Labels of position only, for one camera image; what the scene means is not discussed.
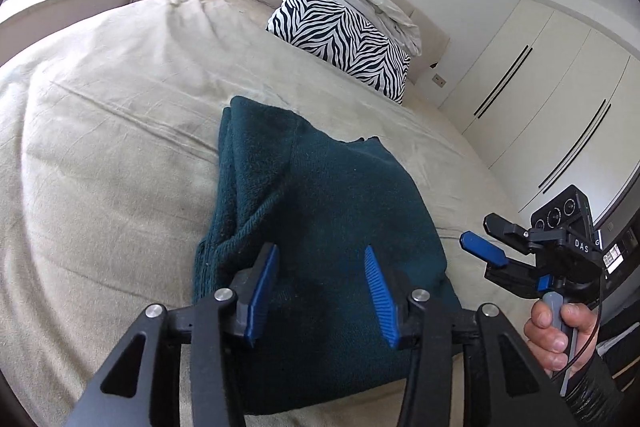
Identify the person's right forearm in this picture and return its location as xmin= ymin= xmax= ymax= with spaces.
xmin=562 ymin=317 xmax=640 ymax=427

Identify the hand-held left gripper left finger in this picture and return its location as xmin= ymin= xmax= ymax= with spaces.
xmin=64 ymin=243 xmax=280 ymax=427

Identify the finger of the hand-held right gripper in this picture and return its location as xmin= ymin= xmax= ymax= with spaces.
xmin=460 ymin=231 xmax=543 ymax=299
xmin=483 ymin=213 xmax=542 ymax=254

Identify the white bay window bench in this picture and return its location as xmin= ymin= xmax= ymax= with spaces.
xmin=0 ymin=0 xmax=137 ymax=42

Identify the white wardrobe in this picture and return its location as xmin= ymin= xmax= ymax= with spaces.
xmin=440 ymin=0 xmax=640 ymax=228

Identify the thin black cable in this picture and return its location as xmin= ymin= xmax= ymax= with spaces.
xmin=549 ymin=284 xmax=603 ymax=379

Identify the person's right hand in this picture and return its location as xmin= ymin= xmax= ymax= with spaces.
xmin=523 ymin=299 xmax=601 ymax=375

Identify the zebra print pillow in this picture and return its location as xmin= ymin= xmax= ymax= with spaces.
xmin=265 ymin=0 xmax=412 ymax=106

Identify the dark green towel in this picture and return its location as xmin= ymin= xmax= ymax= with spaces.
xmin=192 ymin=95 xmax=463 ymax=415

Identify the bed with beige sheet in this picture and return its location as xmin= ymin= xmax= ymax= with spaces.
xmin=0 ymin=0 xmax=531 ymax=427

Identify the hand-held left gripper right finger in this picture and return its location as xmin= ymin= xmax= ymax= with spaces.
xmin=364 ymin=245 xmax=571 ymax=427

